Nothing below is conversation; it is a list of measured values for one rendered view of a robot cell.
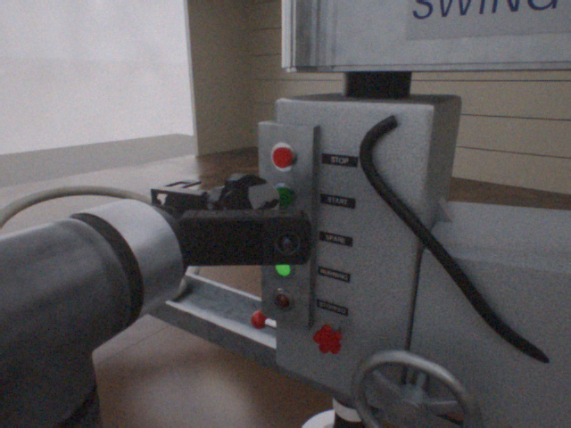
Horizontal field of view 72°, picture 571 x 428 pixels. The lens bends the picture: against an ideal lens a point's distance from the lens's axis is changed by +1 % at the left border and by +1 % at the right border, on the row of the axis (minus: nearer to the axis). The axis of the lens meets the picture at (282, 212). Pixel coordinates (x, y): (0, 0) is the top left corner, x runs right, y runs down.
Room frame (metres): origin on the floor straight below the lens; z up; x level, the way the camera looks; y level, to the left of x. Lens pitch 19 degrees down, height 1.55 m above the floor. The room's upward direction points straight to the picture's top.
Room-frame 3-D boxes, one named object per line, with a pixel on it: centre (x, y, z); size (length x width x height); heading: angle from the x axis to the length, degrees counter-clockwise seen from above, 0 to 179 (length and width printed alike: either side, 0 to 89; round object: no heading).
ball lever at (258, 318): (0.56, 0.02, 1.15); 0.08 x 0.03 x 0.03; 60
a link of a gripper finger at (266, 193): (0.44, 0.04, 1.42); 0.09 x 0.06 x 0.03; 154
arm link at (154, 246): (0.27, 0.12, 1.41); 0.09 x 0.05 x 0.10; 64
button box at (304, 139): (0.49, -0.01, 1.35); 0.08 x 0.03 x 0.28; 60
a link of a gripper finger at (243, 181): (0.39, 0.04, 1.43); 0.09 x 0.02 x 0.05; 154
